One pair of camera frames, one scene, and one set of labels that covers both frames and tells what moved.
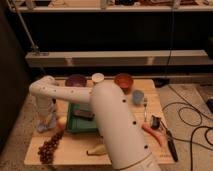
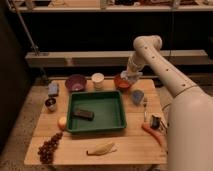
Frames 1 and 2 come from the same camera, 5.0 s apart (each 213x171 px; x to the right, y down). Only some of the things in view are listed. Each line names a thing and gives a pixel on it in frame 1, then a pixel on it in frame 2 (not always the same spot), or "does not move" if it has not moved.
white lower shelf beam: (117, 58) does not move
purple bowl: (76, 80) does not move
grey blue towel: (44, 125) to (132, 78)
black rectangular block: (84, 114) does not move
